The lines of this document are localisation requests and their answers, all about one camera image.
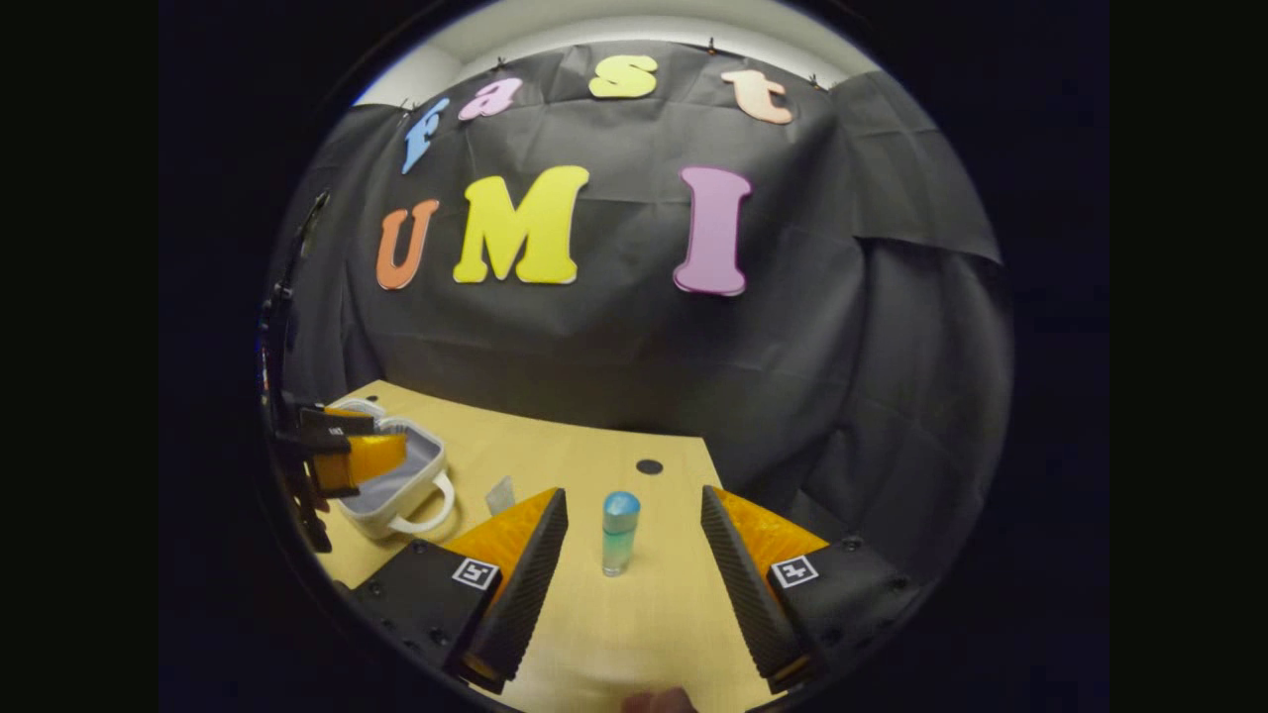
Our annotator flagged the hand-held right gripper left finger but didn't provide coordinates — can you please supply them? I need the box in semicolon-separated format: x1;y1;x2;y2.
347;485;571;696

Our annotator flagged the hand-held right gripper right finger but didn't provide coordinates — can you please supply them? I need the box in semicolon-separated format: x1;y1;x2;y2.
699;484;927;694

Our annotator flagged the blue cylindrical bottle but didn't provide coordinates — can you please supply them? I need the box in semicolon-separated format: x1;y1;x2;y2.
601;490;642;578

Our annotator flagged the black backdrop cloth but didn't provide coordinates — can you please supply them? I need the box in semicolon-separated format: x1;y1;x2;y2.
265;40;1013;585

